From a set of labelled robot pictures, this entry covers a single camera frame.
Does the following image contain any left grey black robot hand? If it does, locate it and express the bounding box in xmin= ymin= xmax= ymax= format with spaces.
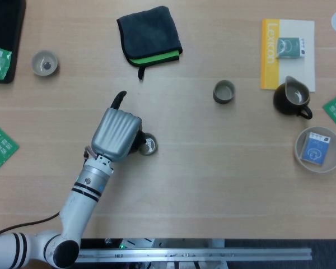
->
xmin=91 ymin=90 xmax=143 ymax=163

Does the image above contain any black teapot with bail handle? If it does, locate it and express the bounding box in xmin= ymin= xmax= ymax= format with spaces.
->
xmin=128 ymin=127 xmax=147 ymax=155

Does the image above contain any dark cylindrical tea cup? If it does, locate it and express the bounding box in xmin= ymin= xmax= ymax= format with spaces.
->
xmin=212 ymin=80 xmax=237 ymax=105
xmin=139 ymin=133 xmax=158 ymax=156

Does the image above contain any beige flared tea bowl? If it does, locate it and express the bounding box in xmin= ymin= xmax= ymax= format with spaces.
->
xmin=30 ymin=50 xmax=59 ymax=77

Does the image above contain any grey green microfibre cloth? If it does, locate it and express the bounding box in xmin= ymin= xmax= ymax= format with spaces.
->
xmin=116 ymin=5 xmax=183 ymax=81

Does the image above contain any black rectangular tray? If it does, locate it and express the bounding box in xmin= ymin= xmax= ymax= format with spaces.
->
xmin=0 ymin=0 xmax=27 ymax=84

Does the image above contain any yellow white Lexicon booklet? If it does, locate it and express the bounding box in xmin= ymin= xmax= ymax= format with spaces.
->
xmin=260 ymin=18 xmax=316 ymax=92

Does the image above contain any black ceramic pitcher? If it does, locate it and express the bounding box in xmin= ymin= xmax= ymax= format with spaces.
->
xmin=273 ymin=75 xmax=313 ymax=120

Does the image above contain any teal card box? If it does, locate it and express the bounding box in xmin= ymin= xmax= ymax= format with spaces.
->
xmin=276 ymin=36 xmax=308 ymax=59

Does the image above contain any blue card box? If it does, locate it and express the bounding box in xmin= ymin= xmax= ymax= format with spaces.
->
xmin=300 ymin=131 xmax=332 ymax=166

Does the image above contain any dark arm cable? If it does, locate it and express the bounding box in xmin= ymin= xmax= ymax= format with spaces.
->
xmin=0 ymin=211 xmax=61 ymax=239

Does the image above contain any aluminium rail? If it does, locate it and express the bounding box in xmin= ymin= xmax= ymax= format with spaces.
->
xmin=78 ymin=247 xmax=313 ymax=263

